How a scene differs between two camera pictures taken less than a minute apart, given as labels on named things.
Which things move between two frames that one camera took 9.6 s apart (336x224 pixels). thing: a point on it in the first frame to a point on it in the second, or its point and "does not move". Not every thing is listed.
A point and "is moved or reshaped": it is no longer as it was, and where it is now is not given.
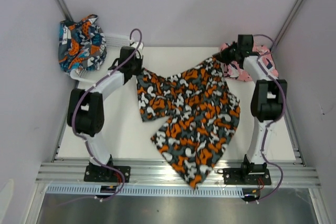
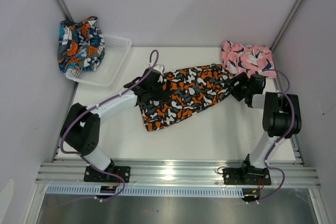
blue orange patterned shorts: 82,44 does not move
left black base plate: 100,173 does not move
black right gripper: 221,56 to 242,78
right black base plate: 234,176 does not move
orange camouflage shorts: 203,113 is moved or reshaped
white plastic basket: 113,42 does not move
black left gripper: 138,58 to 163,95
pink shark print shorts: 233,70 does not move
